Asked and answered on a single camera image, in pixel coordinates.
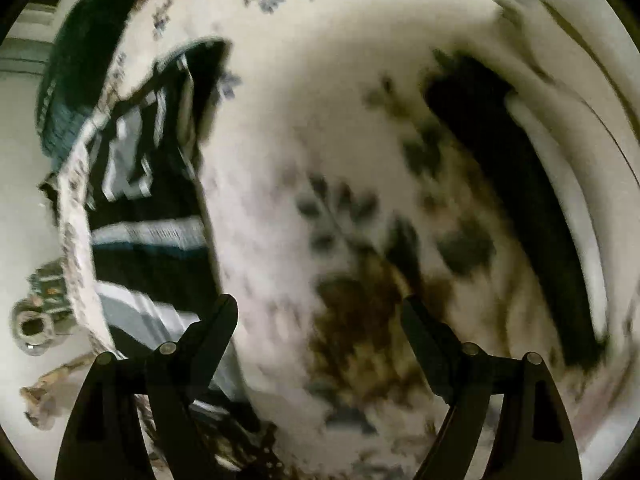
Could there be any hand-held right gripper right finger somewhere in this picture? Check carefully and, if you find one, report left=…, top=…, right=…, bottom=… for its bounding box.
left=400, top=296, right=584, bottom=480

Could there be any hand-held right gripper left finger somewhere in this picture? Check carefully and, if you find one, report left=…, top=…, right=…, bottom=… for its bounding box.
left=54, top=293, right=239, bottom=480

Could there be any black white striped garment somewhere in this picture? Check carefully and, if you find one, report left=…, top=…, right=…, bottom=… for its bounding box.
left=82, top=39, right=273, bottom=441

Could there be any floral white bedsheet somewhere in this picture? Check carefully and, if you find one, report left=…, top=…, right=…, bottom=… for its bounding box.
left=20, top=0, right=632, bottom=480

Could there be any white pillow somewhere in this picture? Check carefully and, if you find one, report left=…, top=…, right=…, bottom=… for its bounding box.
left=492, top=0, right=638, bottom=341

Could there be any dark teal cloth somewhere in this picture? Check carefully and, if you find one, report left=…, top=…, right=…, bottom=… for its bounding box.
left=36, top=0, right=160, bottom=171

